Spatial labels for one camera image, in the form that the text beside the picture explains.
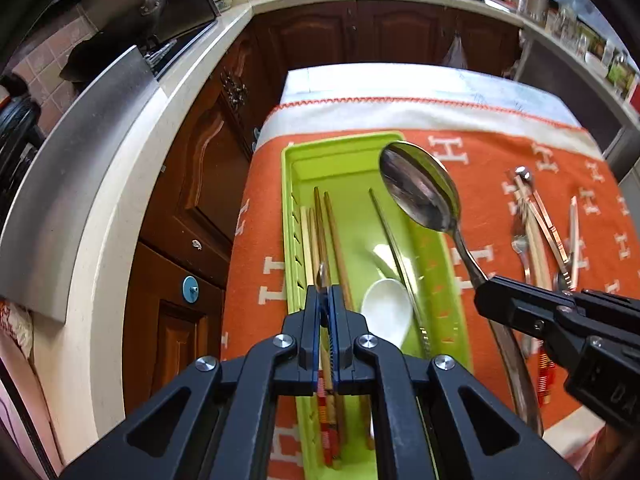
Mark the dark grey built-in appliance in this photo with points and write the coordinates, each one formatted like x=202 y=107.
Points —
x=565 y=75

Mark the blue round cabinet knob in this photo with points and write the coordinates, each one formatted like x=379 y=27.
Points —
x=190 y=288

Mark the white ceramic spoon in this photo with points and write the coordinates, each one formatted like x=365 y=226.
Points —
x=387 y=310

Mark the white bowl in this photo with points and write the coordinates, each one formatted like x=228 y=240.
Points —
x=596 y=59

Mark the gas stove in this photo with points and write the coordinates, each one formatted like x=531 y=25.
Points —
x=165 y=52

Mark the light blue tablecloth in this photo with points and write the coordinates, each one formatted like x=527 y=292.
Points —
x=400 y=80

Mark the black pressure cooker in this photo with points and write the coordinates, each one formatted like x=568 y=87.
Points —
x=15 y=125

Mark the red-striped pale chopstick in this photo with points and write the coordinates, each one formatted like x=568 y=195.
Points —
x=327 y=430
x=576 y=240
x=534 y=240
x=540 y=240

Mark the hanging plastic bag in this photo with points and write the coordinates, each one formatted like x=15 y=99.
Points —
x=455 y=55

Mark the person's right forearm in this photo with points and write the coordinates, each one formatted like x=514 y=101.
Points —
x=617 y=447

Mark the stainless steel splash guard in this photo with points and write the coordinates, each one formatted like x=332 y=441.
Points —
x=75 y=170

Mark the grey refrigerator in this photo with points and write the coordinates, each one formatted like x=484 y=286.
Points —
x=627 y=160

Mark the green label bottle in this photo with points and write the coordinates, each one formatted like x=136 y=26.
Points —
x=619 y=70

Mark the black wok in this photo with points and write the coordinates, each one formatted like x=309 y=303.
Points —
x=90 y=62

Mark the orange patterned blanket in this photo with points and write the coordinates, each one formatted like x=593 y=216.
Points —
x=495 y=200

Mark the metal fork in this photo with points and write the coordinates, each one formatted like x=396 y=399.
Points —
x=520 y=246

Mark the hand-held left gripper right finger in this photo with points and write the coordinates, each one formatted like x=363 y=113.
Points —
x=340 y=355

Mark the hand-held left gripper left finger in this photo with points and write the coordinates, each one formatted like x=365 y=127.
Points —
x=315 y=360

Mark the pale wooden chopstick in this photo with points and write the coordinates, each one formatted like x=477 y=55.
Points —
x=303 y=240

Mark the clear glass jar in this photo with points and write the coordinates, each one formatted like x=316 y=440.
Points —
x=567 y=30

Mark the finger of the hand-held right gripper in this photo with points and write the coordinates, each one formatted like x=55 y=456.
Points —
x=520 y=305

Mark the large metal spoon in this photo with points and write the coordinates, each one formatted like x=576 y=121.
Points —
x=420 y=185

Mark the pink appliance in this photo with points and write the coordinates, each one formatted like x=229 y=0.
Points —
x=15 y=385

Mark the green plastic utensil tray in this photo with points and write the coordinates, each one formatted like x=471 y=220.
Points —
x=360 y=220

